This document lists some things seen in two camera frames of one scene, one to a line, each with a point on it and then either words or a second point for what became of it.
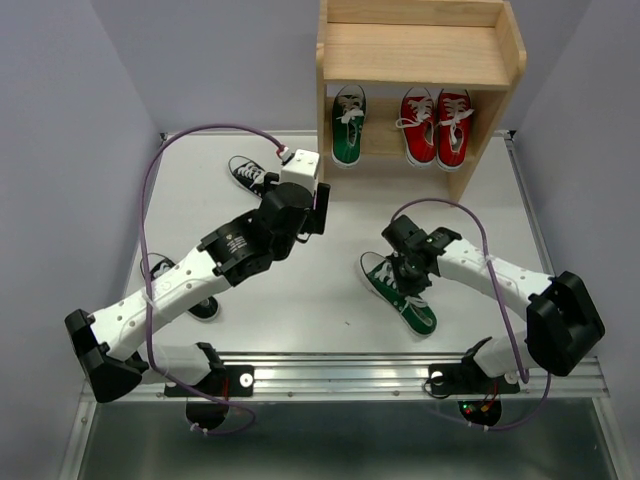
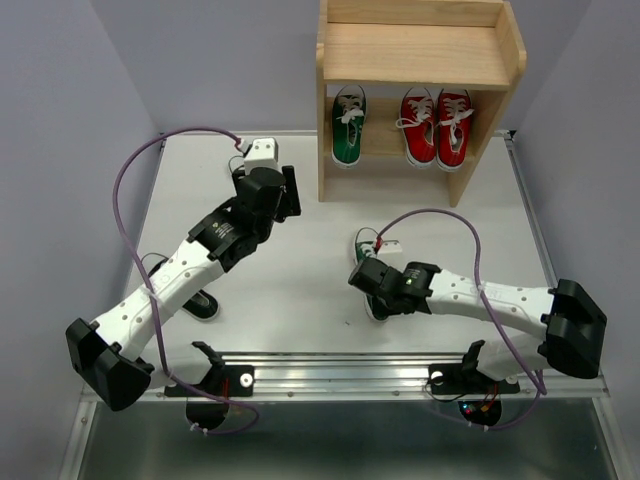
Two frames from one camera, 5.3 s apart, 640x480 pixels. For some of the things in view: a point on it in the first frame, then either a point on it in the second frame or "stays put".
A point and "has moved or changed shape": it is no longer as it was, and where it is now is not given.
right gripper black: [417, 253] to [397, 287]
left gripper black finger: [321, 209] to [294, 206]
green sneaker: [412, 310] has moved or changed shape
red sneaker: [454, 112] stays put
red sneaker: [418, 125] stays put
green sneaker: [348, 111] stays put
